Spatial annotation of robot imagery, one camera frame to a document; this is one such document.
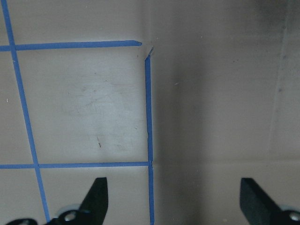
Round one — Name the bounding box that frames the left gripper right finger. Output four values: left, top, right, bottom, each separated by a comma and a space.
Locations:
240, 178, 300, 225

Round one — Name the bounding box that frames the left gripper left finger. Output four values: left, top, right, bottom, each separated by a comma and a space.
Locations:
7, 177, 110, 225

